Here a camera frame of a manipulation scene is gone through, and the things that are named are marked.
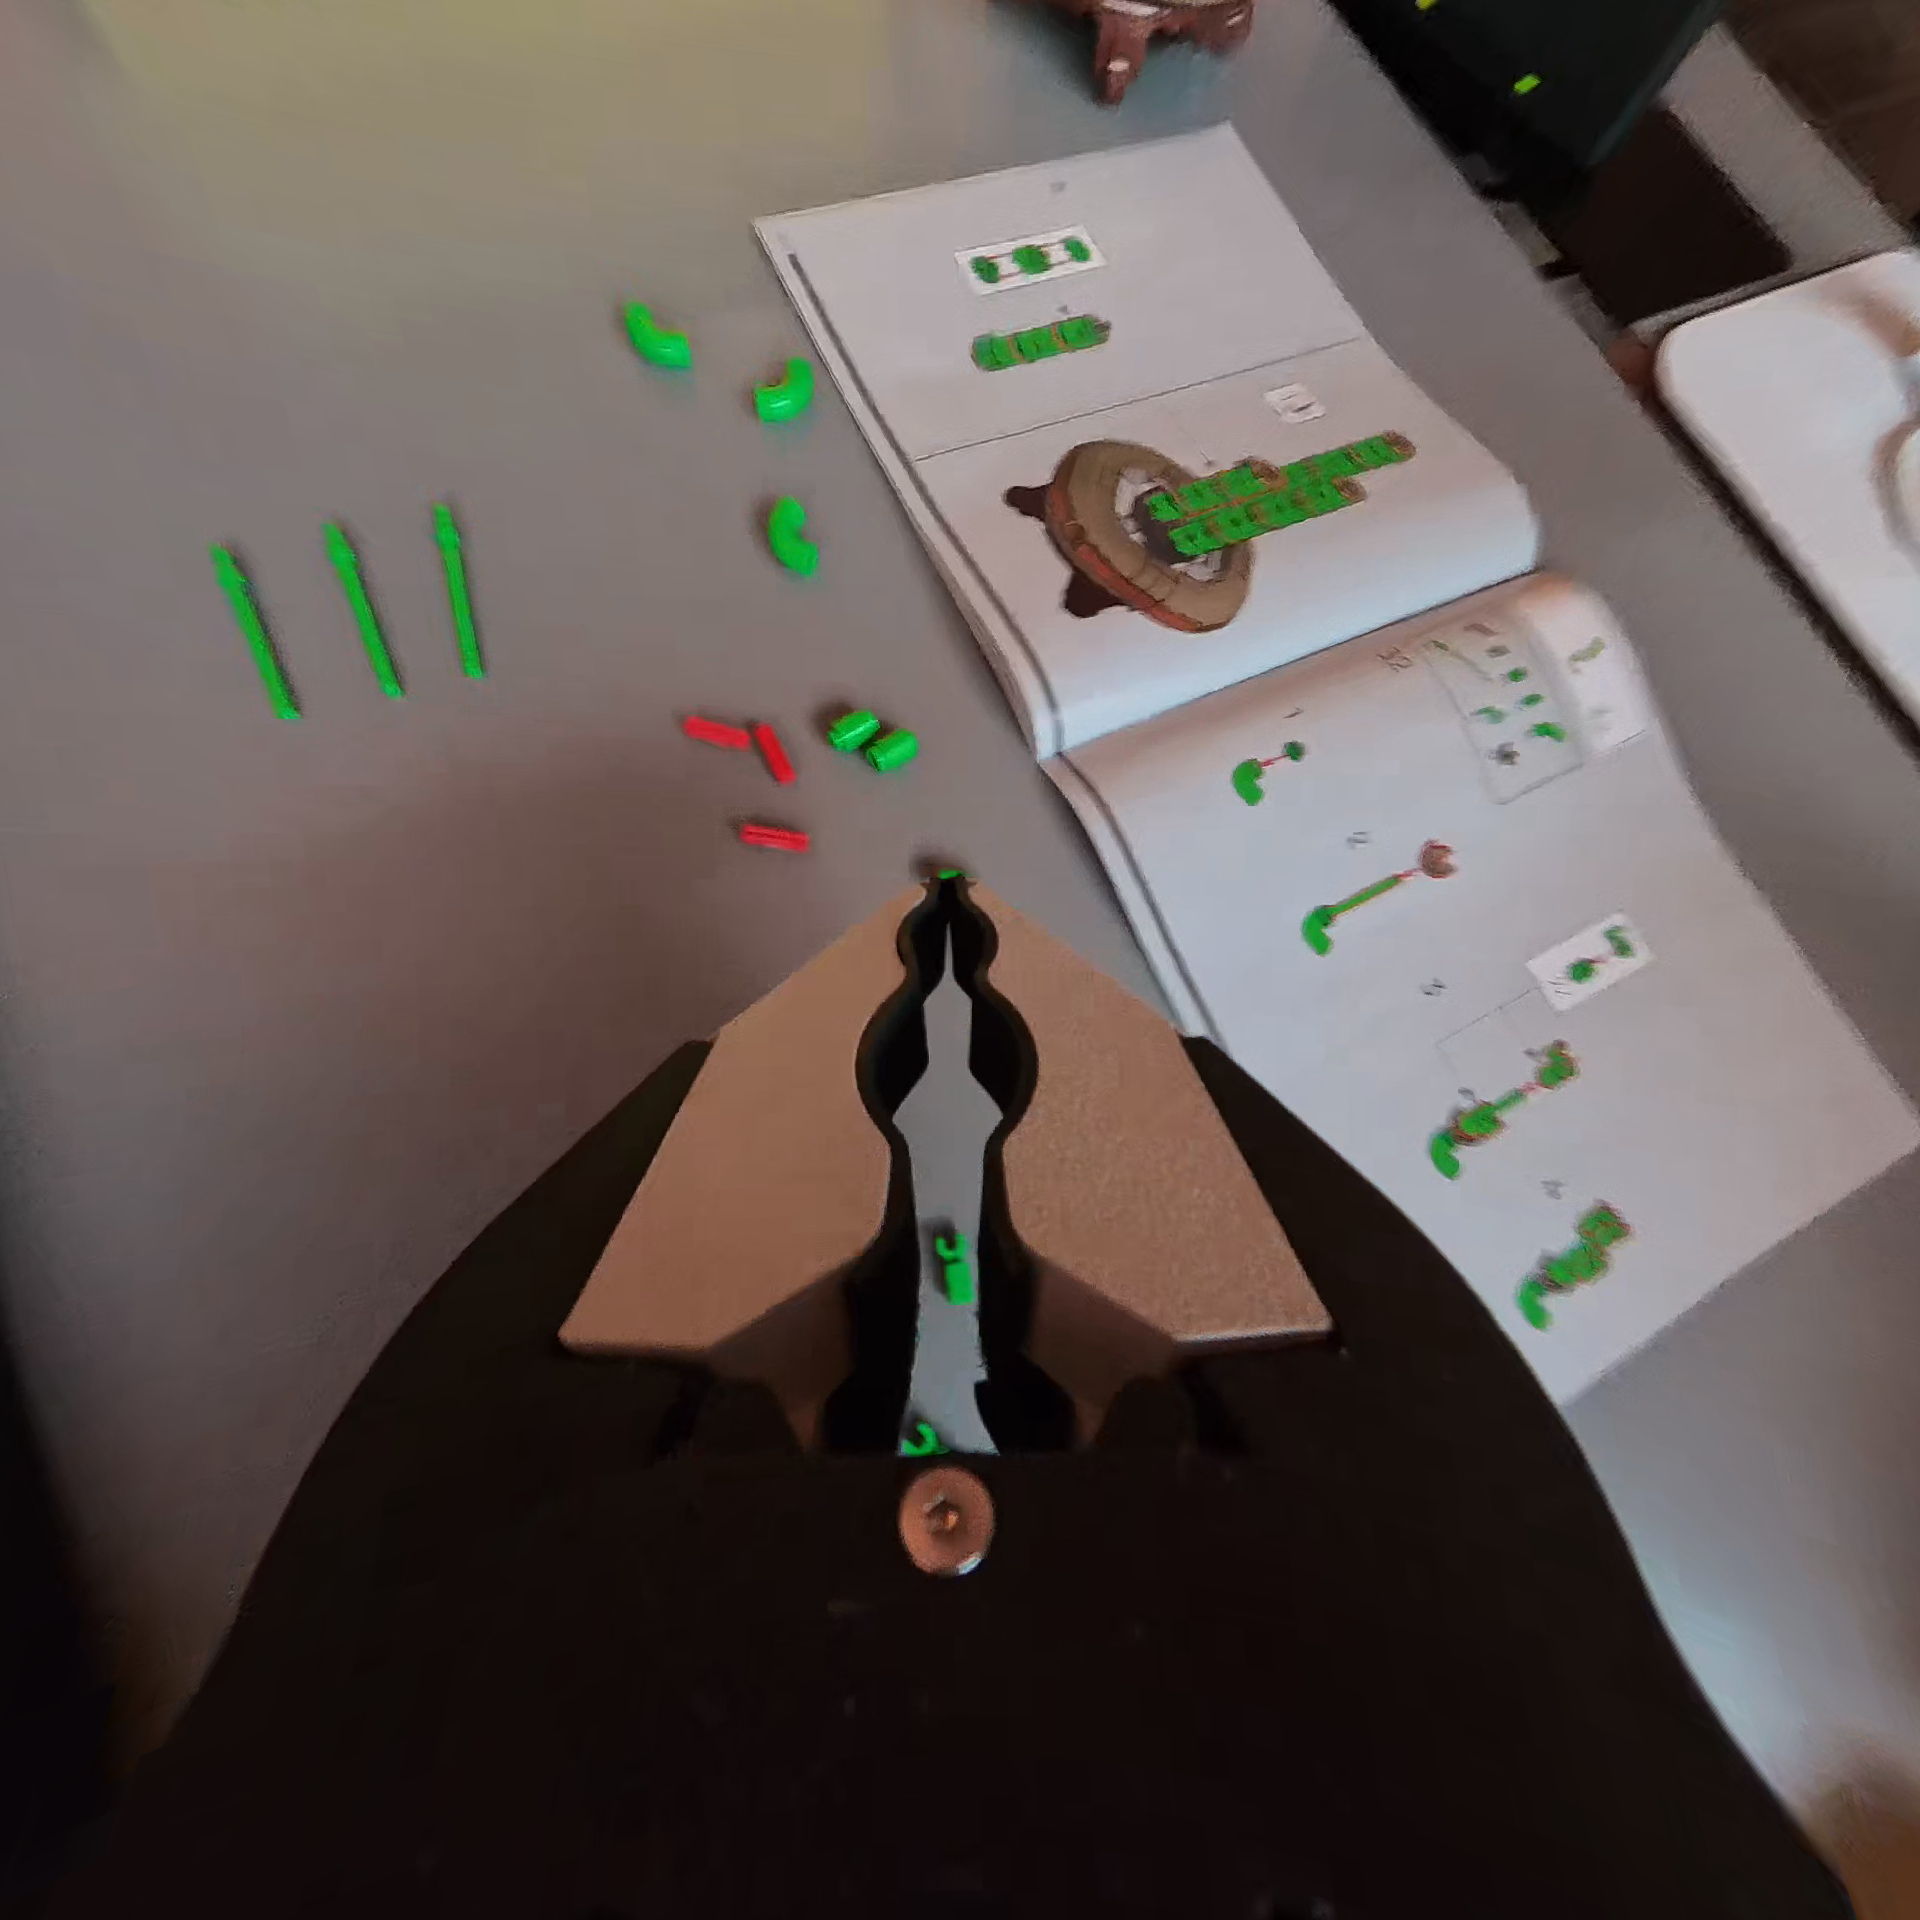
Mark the cluster of green clips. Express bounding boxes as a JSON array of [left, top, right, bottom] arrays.
[[895, 1229, 985, 1459]]

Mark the open instruction booklet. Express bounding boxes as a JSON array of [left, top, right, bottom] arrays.
[[749, 120, 1920, 1412]]

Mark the black box with green light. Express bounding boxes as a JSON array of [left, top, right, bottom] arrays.
[[1328, 0, 1728, 203]]

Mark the bamboo model in brown pot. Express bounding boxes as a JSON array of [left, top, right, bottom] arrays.
[[1035, 0, 1258, 104]]

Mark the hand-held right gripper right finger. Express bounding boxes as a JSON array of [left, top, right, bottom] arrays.
[[948, 877, 1336, 1456]]

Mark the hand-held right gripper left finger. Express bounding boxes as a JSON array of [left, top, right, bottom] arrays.
[[557, 874, 952, 1456]]

